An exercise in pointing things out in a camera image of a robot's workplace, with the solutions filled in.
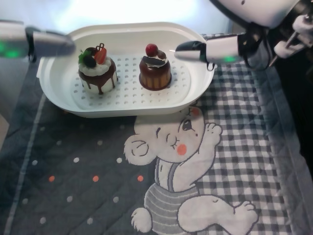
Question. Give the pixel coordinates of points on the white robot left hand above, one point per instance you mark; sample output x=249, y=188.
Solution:
x=254, y=9

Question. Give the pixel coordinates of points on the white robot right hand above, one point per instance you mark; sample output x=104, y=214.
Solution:
x=49, y=42

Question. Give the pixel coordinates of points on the chocolate drip cake with strawberry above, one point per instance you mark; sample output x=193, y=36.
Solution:
x=97, y=71

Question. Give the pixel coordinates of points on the chocolate cake with red cherry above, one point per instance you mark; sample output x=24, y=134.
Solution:
x=154, y=73

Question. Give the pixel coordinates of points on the white perforated plastic tray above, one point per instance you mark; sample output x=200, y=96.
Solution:
x=61, y=80

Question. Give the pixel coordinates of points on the grey quilt with bear print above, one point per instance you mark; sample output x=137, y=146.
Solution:
x=73, y=159

